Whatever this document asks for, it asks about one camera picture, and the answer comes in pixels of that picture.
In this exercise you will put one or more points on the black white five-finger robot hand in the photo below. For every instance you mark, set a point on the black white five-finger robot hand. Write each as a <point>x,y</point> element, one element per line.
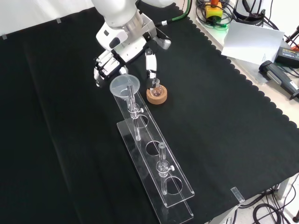
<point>126,46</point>

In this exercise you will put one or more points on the clear plastic funnel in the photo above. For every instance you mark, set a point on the clear plastic funnel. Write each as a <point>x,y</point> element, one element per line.
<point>120,87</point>

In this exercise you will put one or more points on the clear acrylic funnel stand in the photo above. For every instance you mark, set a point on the clear acrylic funnel stand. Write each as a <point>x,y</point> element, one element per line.
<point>154,130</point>

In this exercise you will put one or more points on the small round-bottom glass flask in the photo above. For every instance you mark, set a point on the small round-bottom glass flask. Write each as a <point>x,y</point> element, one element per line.
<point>157,92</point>

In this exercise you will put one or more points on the yellow stop button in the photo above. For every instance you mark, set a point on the yellow stop button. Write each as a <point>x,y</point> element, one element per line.
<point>213,12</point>

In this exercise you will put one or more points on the black bench cloth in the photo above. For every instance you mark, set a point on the black bench cloth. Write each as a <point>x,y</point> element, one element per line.
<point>70,140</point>

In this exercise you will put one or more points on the pale board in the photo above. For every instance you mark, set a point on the pale board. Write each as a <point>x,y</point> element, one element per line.
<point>252,39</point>

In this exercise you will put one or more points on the white black cylindrical base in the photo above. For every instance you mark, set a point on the white black cylindrical base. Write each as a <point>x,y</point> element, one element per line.
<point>252,9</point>

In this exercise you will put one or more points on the black grey handheld device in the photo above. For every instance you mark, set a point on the black grey handheld device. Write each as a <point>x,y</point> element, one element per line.
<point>278,77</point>

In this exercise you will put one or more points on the black power adapter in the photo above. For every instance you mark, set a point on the black power adapter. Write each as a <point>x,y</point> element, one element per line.
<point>288,54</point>

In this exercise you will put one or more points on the clear cloth clip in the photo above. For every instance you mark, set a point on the clear cloth clip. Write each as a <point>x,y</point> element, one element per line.
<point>237,194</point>

